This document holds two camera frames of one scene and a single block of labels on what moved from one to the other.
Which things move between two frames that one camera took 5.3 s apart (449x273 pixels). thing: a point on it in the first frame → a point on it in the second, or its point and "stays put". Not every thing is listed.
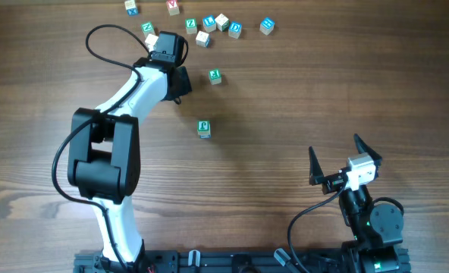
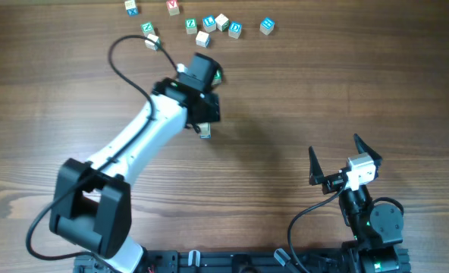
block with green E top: (215, 76) stays put
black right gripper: (332, 183) stays put
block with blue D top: (234, 29) stays put
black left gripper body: (186, 87) → (213, 113)
